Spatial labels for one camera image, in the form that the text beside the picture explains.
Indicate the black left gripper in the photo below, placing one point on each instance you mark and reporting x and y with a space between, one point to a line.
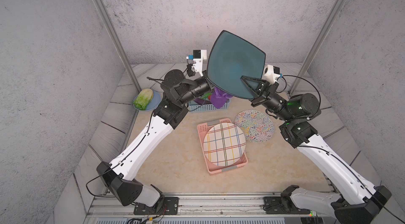
205 84

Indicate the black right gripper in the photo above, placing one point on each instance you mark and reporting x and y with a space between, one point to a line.
270 98

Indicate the purple microfiber cloth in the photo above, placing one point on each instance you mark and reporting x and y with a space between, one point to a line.
219 98

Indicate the dark teal square plate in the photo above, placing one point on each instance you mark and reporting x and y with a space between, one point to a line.
230 59

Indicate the colourful squiggle round plate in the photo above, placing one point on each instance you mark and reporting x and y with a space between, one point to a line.
256 126

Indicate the white plaid striped round plate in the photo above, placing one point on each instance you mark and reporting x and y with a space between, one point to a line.
224 144

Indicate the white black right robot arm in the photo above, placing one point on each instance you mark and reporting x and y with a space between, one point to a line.
358 201

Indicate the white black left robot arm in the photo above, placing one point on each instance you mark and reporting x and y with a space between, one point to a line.
119 175

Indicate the small blue plate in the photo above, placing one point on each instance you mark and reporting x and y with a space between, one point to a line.
155 102

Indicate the light blue plastic basket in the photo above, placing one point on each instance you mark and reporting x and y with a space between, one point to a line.
204 105

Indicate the pink plastic basket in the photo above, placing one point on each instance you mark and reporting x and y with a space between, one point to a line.
213 169

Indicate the green cabbage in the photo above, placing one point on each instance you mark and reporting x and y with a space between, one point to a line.
143 99

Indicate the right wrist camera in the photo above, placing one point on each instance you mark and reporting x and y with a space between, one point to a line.
271 74

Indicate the right aluminium frame post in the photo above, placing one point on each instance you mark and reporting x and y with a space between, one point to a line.
336 8

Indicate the aluminium frame post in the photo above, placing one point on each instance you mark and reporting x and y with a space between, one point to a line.
336 8
103 13

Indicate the metal base rail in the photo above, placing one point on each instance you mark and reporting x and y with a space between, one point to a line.
204 209

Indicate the left aluminium frame post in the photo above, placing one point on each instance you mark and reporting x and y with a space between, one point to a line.
103 13

